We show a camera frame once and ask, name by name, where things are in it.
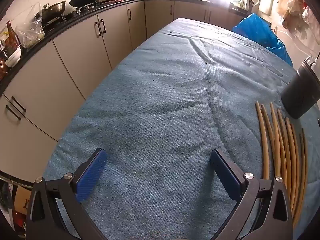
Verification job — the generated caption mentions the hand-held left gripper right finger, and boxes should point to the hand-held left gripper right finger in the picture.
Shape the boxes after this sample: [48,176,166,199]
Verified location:
[209,149,293,240]

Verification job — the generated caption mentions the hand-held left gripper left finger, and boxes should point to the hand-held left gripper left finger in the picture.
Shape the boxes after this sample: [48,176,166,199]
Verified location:
[26,148,108,240]

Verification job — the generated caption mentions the bunch of wooden chopsticks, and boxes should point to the bunch of wooden chopsticks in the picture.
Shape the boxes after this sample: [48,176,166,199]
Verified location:
[255,101,308,230]

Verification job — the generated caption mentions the black utensil holder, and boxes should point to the black utensil holder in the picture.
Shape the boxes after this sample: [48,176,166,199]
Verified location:
[280,59,320,120]

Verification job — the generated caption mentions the blue tablecloth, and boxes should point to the blue tablecloth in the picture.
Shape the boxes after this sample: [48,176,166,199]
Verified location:
[42,17,320,240]

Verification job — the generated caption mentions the beige lower kitchen cabinets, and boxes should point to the beige lower kitchen cabinets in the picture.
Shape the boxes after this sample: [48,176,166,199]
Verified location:
[0,0,247,183]

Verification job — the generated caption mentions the red patterned jar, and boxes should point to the red patterned jar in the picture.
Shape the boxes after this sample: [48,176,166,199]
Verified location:
[0,57,9,80]

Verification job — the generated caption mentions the white bowl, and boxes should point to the white bowl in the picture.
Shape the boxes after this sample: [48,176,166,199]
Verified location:
[5,44,22,67]

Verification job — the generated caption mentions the black kitchen countertop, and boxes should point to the black kitchen countertop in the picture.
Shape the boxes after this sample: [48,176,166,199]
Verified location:
[0,0,250,90]

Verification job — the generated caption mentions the blue plastic bag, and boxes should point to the blue plastic bag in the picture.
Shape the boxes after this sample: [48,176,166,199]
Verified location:
[232,13,293,67]

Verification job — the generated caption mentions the clear plastic food bag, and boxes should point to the clear plastic food bag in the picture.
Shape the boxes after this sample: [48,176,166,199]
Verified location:
[15,3,45,48]

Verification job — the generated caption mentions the brown glass bottle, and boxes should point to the brown glass bottle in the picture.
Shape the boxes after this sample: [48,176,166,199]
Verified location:
[5,21,22,53]

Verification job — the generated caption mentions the black gas stove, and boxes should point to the black gas stove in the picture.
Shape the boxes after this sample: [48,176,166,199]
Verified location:
[42,1,105,28]

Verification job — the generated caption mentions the steel cooking pot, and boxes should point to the steel cooking pot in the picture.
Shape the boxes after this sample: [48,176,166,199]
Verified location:
[35,0,67,22]

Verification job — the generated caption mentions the white hanging cutting board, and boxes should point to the white hanging cutting board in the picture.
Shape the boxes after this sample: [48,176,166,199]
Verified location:
[258,0,275,14]

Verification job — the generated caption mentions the translucent hanging plastic bag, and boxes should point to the translucent hanging plastic bag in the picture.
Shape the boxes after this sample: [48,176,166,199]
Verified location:
[282,0,304,30]

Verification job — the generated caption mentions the metal tube frame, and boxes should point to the metal tube frame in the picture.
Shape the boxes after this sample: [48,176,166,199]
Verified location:
[0,171,38,188]

